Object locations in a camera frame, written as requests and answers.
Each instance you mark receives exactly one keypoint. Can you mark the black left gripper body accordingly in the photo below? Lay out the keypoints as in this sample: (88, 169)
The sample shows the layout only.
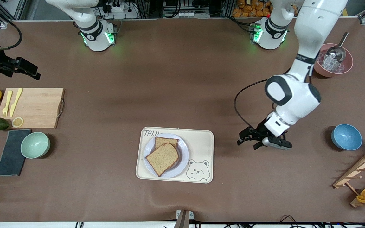
(259, 130)

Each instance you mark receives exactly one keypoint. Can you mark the round pale lilac plate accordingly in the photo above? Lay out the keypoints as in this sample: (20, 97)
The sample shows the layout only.
(184, 158)

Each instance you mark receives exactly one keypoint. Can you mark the brown bread slice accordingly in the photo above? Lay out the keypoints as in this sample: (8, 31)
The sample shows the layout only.
(163, 158)
(166, 141)

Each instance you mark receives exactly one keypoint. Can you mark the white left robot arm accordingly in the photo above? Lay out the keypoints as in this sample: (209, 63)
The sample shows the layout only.
(296, 98)

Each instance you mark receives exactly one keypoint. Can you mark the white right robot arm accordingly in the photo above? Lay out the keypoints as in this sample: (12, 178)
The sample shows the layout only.
(95, 34)

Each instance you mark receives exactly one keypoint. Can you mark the yellow plastic knife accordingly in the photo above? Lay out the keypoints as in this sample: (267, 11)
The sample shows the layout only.
(15, 103)

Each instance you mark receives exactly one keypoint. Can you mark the wooden cutting board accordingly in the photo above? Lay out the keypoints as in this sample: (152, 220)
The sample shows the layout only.
(36, 107)

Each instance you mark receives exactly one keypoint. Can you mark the yellow plastic fork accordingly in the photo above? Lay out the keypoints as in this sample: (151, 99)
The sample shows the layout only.
(7, 104)

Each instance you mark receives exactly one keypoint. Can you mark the cream tray with bear print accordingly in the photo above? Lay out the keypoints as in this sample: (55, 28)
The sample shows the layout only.
(201, 142)

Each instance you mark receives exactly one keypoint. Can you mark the lemon half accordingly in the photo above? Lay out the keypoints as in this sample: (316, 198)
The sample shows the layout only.
(17, 122)

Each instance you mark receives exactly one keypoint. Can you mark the mint green bowl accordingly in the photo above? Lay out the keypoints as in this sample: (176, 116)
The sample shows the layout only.
(35, 145)

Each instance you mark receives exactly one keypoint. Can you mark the dark grey cloth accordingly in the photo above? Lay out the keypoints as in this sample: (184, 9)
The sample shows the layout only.
(9, 155)

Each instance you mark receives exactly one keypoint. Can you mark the blue bowl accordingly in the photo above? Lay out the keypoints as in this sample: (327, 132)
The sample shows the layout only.
(347, 136)

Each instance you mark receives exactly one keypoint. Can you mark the clear ice cubes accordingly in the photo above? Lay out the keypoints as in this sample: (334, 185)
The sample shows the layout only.
(329, 66)

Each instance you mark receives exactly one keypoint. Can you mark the power strip with black plugs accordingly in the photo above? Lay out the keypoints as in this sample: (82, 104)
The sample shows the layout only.
(117, 9)

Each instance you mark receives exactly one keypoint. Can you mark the wooden peg rack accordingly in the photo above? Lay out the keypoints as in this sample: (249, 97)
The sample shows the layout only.
(360, 171)

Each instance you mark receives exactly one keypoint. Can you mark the pink bowl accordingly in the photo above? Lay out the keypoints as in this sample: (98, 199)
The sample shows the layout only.
(347, 68)

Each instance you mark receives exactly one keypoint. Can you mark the metal scoop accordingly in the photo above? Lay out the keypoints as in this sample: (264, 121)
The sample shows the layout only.
(336, 53)

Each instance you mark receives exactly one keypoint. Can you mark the pile of orange snacks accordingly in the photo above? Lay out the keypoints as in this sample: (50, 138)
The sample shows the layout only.
(249, 9)

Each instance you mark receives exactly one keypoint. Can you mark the white power strip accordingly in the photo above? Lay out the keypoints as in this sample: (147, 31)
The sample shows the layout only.
(192, 14)

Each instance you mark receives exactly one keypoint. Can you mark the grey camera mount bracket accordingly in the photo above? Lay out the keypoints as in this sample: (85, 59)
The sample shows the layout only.
(184, 218)

